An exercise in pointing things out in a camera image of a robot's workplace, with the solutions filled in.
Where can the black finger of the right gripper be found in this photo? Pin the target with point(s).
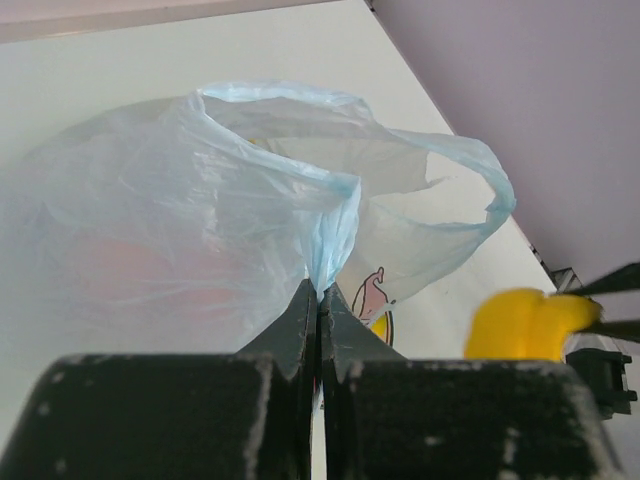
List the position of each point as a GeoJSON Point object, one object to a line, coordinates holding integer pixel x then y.
{"type": "Point", "coordinates": [624, 279]}
{"type": "Point", "coordinates": [627, 330]}

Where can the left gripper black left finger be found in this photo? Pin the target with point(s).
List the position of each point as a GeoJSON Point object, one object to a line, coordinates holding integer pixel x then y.
{"type": "Point", "coordinates": [246, 415]}

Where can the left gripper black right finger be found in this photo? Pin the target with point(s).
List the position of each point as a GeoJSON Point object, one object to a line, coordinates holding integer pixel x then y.
{"type": "Point", "coordinates": [389, 417]}

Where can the yellow fake lemon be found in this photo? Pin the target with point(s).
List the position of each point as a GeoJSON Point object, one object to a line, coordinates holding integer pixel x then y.
{"type": "Point", "coordinates": [527, 324]}

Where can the light blue plastic bag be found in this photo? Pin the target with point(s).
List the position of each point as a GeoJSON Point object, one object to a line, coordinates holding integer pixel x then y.
{"type": "Point", "coordinates": [290, 182]}

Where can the yellow fake banana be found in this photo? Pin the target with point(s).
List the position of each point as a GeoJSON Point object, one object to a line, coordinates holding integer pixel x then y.
{"type": "Point", "coordinates": [383, 328]}

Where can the aluminium frame right rail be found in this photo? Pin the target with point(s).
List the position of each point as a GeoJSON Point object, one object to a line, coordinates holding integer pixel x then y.
{"type": "Point", "coordinates": [604, 373]}

